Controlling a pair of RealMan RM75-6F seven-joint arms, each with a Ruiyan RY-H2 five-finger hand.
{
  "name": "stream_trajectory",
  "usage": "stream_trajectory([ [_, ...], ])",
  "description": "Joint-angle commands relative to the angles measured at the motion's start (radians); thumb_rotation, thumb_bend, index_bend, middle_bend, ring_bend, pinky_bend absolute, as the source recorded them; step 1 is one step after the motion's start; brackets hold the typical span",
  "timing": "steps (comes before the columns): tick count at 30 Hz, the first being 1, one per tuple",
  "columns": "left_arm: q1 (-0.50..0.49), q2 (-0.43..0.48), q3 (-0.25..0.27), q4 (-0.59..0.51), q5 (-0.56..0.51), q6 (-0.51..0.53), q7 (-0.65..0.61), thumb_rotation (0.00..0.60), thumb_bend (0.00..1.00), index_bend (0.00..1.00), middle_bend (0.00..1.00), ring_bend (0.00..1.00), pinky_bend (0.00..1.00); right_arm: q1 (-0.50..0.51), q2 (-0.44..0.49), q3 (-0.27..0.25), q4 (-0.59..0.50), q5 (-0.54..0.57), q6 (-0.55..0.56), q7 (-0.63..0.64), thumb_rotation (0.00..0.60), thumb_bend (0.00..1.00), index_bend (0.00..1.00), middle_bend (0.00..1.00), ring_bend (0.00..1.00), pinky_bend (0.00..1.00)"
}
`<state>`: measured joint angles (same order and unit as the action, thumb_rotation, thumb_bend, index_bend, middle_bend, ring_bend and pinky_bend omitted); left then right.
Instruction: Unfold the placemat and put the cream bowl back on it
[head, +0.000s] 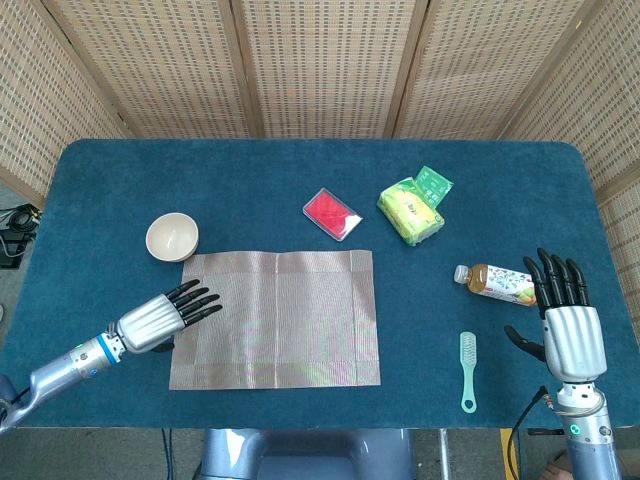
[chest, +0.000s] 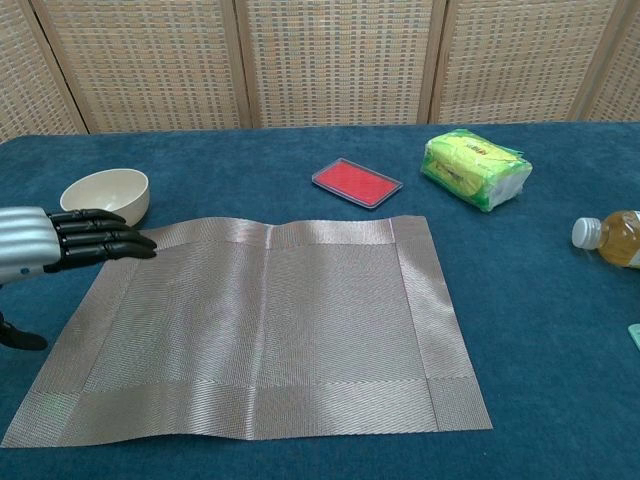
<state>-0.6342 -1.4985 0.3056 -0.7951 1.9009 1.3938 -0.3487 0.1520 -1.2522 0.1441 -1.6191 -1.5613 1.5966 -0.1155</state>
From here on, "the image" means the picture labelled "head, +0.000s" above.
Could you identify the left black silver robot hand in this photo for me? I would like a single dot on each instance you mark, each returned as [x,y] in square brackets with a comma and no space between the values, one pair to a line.
[147,325]

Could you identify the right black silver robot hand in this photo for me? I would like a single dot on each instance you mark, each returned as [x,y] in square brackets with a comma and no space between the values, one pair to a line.
[575,345]

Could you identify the beige round bowl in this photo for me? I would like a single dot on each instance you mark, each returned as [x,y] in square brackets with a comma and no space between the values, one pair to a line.
[172,237]

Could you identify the beige woven placemat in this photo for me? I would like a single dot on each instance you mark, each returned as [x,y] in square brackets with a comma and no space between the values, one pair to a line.
[300,320]

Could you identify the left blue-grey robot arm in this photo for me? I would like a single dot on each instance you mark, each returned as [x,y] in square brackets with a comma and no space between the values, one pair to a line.
[60,365]

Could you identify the black flat bar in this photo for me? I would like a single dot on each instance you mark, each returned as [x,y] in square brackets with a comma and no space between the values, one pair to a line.
[547,431]

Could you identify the tea bottle with printed label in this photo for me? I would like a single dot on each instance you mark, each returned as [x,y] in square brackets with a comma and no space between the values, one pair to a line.
[490,282]

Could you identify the mint green plastic brush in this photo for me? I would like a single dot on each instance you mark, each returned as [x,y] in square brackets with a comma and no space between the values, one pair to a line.
[468,360]

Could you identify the yellow floor tape strip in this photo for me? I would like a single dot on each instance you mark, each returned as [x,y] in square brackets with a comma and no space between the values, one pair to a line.
[510,455]

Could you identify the black power strip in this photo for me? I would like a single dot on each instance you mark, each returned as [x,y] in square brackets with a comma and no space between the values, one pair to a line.
[10,250]

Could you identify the metal table leg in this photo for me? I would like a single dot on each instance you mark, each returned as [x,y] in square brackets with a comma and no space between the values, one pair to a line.
[443,455]

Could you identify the blue carpet table cover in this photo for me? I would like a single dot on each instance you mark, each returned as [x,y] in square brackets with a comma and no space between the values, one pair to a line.
[250,175]

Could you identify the blue-grey robot torso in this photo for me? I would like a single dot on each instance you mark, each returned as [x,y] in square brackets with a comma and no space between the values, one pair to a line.
[300,455]

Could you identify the yellow green tissue pack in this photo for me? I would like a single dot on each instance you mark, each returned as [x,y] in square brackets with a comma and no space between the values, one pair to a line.
[410,215]

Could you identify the clear case with red cards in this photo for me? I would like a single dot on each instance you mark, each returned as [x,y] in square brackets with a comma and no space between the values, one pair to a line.
[327,212]

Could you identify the green sachet packet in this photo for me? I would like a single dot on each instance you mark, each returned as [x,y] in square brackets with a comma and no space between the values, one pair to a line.
[435,181]

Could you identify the woven bamboo screen panel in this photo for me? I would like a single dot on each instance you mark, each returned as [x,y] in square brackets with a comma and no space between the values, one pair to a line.
[480,65]
[600,125]
[165,65]
[30,100]
[325,65]

